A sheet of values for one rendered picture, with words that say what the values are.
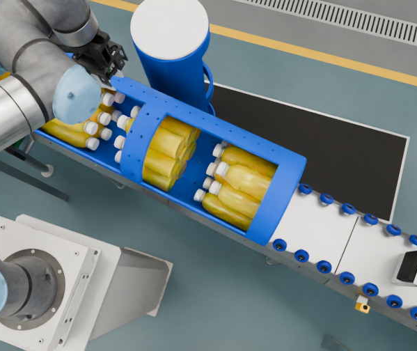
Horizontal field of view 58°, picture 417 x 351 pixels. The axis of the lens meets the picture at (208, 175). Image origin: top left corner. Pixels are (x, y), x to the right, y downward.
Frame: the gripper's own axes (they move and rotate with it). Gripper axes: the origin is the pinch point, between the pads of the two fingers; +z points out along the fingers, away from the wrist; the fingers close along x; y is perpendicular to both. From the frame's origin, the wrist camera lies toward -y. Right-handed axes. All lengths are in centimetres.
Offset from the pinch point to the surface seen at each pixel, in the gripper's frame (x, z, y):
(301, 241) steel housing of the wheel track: -6, 48, 62
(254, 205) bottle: -6, 27, 43
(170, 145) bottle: -1.7, 21.7, 15.1
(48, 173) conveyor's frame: -22, 139, -79
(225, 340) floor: -57, 140, 59
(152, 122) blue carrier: 0.8, 17.0, 8.9
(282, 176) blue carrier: 2.5, 17.3, 46.6
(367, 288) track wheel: -10, 43, 84
